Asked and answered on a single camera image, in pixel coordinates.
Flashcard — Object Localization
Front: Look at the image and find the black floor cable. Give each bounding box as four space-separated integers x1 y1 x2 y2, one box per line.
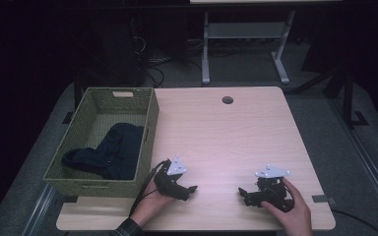
330 207 378 236

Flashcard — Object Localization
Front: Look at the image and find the green woven basket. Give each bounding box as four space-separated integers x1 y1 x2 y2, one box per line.
42 87 160 199

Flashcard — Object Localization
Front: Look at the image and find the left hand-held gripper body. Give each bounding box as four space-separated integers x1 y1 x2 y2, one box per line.
153 155 191 202

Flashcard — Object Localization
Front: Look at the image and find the person's left hand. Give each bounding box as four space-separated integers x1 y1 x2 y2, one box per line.
129 177 179 228

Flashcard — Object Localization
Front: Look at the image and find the aluminium floor rail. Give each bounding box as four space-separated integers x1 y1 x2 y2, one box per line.
21 183 59 236
327 94 378 229

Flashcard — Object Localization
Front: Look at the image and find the grey tape piece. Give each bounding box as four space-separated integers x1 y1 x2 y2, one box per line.
311 194 338 206

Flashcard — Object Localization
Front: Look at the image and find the tangle of floor cables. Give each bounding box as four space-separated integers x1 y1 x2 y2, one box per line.
129 33 208 89

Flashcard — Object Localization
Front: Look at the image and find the black floor bracket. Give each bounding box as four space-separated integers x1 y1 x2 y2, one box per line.
61 110 76 126

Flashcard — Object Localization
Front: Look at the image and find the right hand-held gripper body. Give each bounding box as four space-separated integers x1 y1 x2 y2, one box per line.
254 163 295 213

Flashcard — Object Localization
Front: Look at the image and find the black metal stand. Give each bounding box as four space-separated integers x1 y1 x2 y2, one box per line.
288 63 370 130

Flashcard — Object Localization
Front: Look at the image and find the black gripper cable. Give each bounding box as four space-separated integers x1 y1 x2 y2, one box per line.
128 158 171 218

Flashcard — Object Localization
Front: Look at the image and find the dark cloth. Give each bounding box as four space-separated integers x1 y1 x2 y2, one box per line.
61 122 145 181

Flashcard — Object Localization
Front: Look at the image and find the white metal table frame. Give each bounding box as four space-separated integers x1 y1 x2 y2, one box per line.
200 9 297 87

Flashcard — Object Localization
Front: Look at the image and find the person's right hand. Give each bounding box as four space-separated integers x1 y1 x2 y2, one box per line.
260 177 314 236

